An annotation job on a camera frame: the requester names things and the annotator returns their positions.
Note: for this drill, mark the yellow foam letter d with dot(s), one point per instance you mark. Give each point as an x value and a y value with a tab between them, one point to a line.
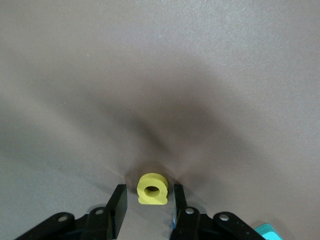
150	178

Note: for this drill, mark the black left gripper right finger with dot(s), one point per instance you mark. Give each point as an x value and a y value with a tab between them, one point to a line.
195	227

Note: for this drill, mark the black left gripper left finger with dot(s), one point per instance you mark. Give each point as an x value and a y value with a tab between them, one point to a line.
100	227

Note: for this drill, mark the teal foam letter a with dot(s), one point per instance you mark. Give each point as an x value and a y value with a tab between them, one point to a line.
266	232

